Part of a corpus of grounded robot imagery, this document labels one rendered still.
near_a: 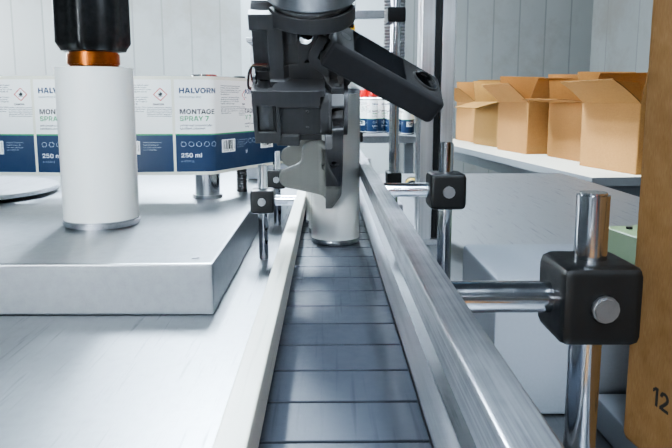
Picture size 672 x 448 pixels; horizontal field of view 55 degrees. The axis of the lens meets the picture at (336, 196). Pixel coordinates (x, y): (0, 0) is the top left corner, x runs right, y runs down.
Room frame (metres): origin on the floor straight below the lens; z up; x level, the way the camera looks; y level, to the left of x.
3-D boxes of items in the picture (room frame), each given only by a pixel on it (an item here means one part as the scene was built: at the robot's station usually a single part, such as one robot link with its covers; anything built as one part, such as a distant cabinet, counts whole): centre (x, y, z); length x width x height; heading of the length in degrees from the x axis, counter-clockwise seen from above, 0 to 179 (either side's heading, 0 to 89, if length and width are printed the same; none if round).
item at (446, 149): (0.54, -0.07, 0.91); 0.07 x 0.03 x 0.17; 91
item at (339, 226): (0.68, 0.00, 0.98); 0.05 x 0.05 x 0.20
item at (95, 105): (0.78, 0.29, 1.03); 0.09 x 0.09 x 0.30
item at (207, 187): (1.00, 0.20, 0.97); 0.05 x 0.05 x 0.19
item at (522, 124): (3.22, -1.00, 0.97); 0.45 x 0.44 x 0.37; 99
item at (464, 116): (4.12, -0.93, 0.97); 0.45 x 0.40 x 0.37; 99
